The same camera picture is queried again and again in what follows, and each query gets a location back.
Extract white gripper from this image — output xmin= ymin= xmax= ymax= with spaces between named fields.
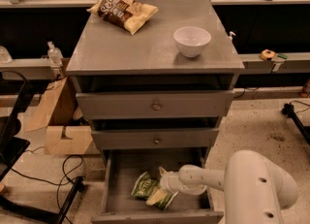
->
xmin=146 ymin=167 xmax=206 ymax=206

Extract grey bottom drawer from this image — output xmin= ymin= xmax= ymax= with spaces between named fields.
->
xmin=91 ymin=148 xmax=224 ymax=224

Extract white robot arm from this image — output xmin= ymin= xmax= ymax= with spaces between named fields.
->
xmin=146 ymin=150 xmax=298 ymax=224

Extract black tripod leg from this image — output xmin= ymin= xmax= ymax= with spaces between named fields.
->
xmin=281 ymin=103 xmax=310 ymax=145

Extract small white pump bottle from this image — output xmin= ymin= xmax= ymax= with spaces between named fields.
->
xmin=229 ymin=31 xmax=236 ymax=42

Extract yellow brown chip bag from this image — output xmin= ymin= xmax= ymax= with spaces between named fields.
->
xmin=87 ymin=0 xmax=158 ymax=35

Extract green small object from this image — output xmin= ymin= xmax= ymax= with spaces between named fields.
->
xmin=278 ymin=53 xmax=288 ymax=59

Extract grey top drawer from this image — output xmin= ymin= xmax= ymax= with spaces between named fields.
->
xmin=77 ymin=90 xmax=234 ymax=120

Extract grey middle drawer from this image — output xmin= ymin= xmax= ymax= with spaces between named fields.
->
xmin=92 ymin=128 xmax=219 ymax=150

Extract clear sanitizer bottle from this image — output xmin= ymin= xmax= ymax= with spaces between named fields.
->
xmin=47 ymin=42 xmax=63 ymax=65

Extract green jalapeno chip bag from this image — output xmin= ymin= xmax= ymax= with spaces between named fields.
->
xmin=131 ymin=172 xmax=177 ymax=210

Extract black stand frame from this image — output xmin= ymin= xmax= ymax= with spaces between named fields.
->
xmin=0 ymin=71 xmax=84 ymax=224

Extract grey drawer cabinet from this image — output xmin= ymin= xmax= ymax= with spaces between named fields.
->
xmin=65 ymin=0 xmax=245 ymax=224

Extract grey drawer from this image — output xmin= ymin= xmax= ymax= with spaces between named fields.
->
xmin=91 ymin=148 xmax=224 ymax=224
xmin=77 ymin=90 xmax=234 ymax=120
xmin=92 ymin=128 xmax=219 ymax=150

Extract cardboard box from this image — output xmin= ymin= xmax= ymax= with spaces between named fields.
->
xmin=25 ymin=76 xmax=99 ymax=155

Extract white bowl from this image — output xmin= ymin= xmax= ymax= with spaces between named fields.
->
xmin=173 ymin=26 xmax=211 ymax=57

